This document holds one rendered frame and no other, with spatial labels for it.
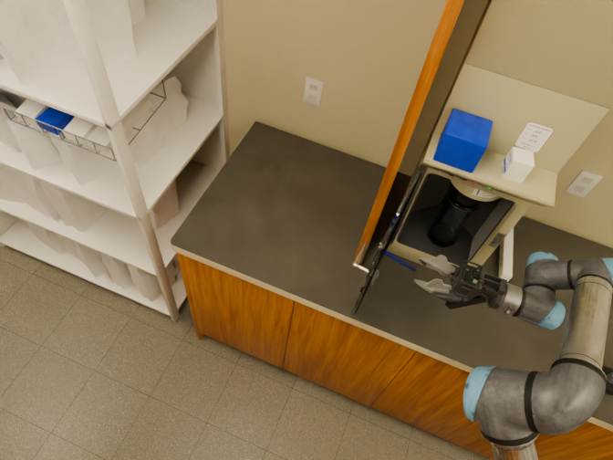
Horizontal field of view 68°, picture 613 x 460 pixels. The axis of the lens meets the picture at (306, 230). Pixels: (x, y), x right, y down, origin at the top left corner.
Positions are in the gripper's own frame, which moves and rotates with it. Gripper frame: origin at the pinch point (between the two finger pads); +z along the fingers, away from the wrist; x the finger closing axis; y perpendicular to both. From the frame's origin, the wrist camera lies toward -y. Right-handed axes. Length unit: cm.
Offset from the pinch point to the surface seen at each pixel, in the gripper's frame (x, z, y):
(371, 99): -70, 32, -8
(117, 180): -16, 111, -36
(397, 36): -71, 29, 18
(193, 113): -62, 104, -37
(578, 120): -27, -19, 38
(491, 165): -21.7, -6.3, 22.8
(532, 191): -17.5, -16.8, 22.9
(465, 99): -27.8, 5.6, 34.3
